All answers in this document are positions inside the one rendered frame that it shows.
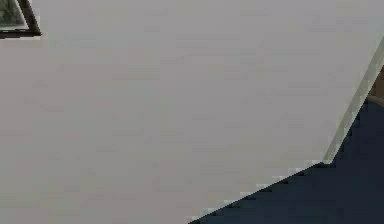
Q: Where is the black framed window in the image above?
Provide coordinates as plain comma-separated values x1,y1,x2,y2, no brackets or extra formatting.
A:
0,0,43,40

